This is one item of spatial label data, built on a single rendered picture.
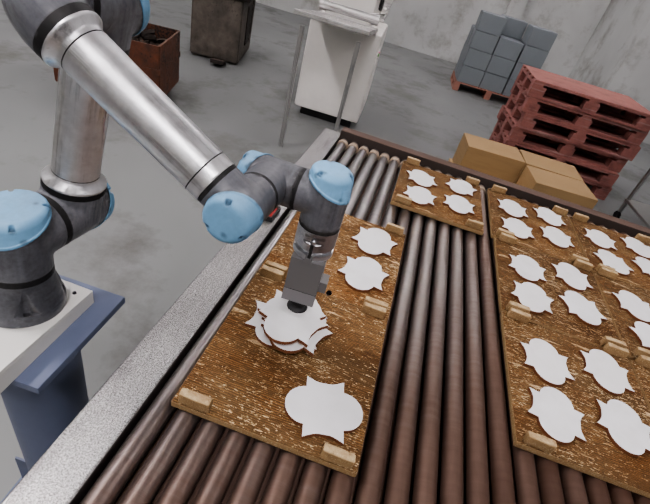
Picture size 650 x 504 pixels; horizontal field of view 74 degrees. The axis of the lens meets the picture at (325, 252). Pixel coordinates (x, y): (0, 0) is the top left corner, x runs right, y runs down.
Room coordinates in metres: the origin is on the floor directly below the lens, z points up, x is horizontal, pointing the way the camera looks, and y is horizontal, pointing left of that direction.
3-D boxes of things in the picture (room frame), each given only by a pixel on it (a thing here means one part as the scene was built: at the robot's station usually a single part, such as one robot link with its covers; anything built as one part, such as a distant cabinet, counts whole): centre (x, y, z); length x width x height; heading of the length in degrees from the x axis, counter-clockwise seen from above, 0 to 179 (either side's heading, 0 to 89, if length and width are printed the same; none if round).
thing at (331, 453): (0.41, -0.12, 0.95); 0.06 x 0.02 x 0.03; 85
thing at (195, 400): (0.43, 0.14, 0.95); 0.06 x 0.02 x 0.03; 85
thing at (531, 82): (5.21, -2.21, 0.48); 1.32 x 0.90 x 0.96; 88
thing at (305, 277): (0.64, 0.01, 1.14); 0.10 x 0.09 x 0.16; 89
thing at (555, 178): (3.87, -1.51, 0.21); 1.18 x 0.81 x 0.43; 91
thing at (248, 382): (0.61, -0.01, 0.93); 0.41 x 0.35 x 0.02; 175
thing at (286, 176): (0.64, 0.13, 1.29); 0.11 x 0.11 x 0.08; 83
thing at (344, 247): (1.02, -0.04, 0.93); 0.41 x 0.35 x 0.02; 175
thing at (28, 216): (0.57, 0.55, 1.08); 0.13 x 0.12 x 0.14; 173
